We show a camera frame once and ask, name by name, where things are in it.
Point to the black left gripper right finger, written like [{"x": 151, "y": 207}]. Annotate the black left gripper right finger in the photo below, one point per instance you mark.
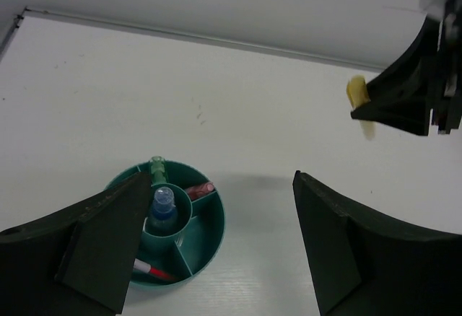
[{"x": 364, "y": 262}]

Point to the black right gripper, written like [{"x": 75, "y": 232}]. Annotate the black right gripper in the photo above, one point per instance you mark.
[{"x": 401, "y": 95}]

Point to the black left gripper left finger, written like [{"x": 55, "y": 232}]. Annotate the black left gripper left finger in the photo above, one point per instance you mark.
[{"x": 79, "y": 260}]

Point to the yellow highlighter marker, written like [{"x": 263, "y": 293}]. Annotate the yellow highlighter marker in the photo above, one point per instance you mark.
[{"x": 356, "y": 91}]

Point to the red pen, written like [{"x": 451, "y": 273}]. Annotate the red pen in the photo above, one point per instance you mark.
[{"x": 148, "y": 269}]

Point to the clear blue spray bottle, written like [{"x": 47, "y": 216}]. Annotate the clear blue spray bottle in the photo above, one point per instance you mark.
[{"x": 162, "y": 218}]

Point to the green correction tape dispenser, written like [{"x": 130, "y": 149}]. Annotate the green correction tape dispenser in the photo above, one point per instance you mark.
[{"x": 157, "y": 170}]

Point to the pink correction tape dispenser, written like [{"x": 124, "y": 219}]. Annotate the pink correction tape dispenser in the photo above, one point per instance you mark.
[{"x": 199, "y": 191}]

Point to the teal round divided organizer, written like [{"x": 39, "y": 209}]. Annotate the teal round divided organizer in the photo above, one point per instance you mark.
[{"x": 190, "y": 250}]

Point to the aluminium table edge rail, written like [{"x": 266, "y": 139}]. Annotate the aluminium table edge rail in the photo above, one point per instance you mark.
[{"x": 10, "y": 29}]

